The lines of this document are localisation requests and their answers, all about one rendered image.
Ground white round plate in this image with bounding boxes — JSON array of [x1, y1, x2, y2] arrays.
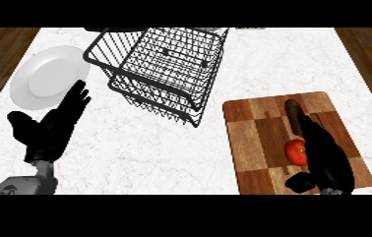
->
[[8, 44, 91, 111]]

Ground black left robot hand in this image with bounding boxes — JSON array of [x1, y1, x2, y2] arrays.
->
[[5, 79, 92, 165]]

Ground black wire tiered basket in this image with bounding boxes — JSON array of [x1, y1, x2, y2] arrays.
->
[[81, 27, 231, 129]]

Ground red tomato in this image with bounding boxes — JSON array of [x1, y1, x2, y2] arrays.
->
[[283, 139, 309, 167]]

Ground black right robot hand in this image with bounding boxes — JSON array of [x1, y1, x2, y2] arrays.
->
[[283, 111, 355, 196]]

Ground wooden cutting board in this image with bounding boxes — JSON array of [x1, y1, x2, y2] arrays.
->
[[221, 90, 372, 196]]

